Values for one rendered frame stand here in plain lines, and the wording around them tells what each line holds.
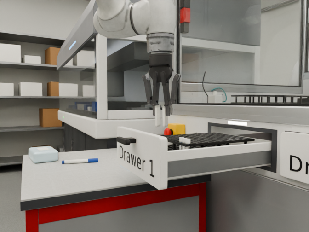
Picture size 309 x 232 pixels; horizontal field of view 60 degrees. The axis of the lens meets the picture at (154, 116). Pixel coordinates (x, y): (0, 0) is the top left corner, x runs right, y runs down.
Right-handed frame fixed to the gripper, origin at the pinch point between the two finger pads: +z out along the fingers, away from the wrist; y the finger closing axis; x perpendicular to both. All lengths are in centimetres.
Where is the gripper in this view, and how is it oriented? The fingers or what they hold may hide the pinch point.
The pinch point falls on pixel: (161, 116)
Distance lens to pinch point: 89.0
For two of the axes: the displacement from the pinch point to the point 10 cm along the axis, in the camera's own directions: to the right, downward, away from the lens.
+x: 4.1, -1.1, 9.0
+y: 9.1, 0.3, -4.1
